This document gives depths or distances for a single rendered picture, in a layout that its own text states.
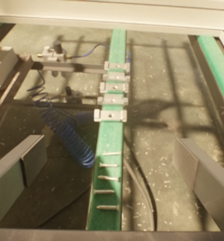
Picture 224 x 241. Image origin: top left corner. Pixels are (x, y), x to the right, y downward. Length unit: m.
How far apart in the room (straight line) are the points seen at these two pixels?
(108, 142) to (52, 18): 0.37
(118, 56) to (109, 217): 0.30
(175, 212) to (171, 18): 0.97
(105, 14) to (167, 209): 1.01
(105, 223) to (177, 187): 1.00
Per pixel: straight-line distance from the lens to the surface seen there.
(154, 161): 1.20
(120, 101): 0.27
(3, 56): 0.80
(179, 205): 1.16
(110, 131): 0.24
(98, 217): 0.21
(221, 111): 0.37
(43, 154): 0.17
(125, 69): 0.34
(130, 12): 0.49
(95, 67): 0.84
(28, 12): 0.56
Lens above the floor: 1.07
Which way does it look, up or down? 54 degrees down
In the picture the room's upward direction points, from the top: 2 degrees clockwise
